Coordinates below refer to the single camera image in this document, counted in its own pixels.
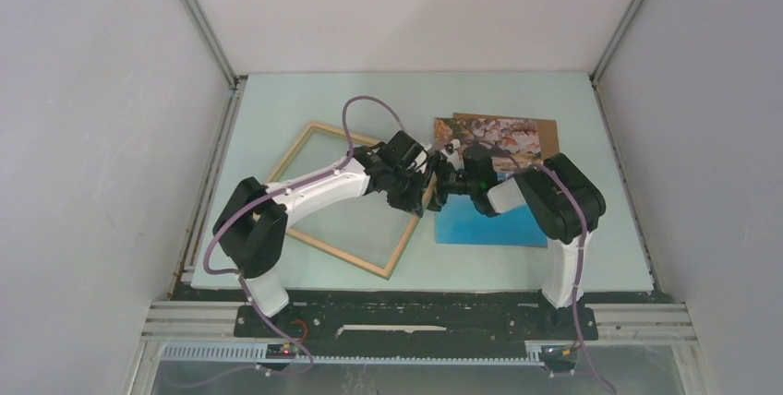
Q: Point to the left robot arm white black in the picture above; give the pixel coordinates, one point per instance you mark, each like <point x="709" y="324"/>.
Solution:
<point x="248" y="237"/>

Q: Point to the grey cable duct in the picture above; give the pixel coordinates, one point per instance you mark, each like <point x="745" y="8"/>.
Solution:
<point x="260" y="353"/>

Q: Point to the left aluminium corner post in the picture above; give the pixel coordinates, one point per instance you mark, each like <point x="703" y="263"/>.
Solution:
<point x="206" y="32"/>

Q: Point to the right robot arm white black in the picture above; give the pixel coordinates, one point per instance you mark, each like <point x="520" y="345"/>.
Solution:
<point x="565" y="205"/>

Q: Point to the brown cardboard backing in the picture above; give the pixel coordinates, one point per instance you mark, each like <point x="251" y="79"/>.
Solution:
<point x="512" y="141"/>

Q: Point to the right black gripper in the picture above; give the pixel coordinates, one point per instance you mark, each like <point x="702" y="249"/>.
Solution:
<point x="439" y="197"/>

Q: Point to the landscape photo print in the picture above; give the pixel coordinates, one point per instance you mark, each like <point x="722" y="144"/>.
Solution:
<point x="459" y="223"/>

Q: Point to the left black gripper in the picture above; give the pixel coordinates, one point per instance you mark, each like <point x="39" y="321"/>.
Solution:
<point x="414" y="202"/>

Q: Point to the right aluminium corner post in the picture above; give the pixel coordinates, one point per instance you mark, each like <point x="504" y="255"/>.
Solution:
<point x="616" y="38"/>

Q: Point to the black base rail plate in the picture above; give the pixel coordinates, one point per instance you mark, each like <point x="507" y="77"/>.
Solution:
<point x="479" y="325"/>

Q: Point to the aluminium corner post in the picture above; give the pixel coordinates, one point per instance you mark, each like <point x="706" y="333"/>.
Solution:
<point x="616" y="38"/>
<point x="206" y="32"/>

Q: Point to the aluminium base extrusion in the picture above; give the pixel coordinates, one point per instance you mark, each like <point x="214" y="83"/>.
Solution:
<point x="655" y="324"/>

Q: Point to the wooden picture frame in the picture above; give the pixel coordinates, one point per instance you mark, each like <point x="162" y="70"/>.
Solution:
<point x="364" y="232"/>

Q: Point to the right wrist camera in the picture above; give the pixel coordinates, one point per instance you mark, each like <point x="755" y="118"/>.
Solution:
<point x="452" y="154"/>

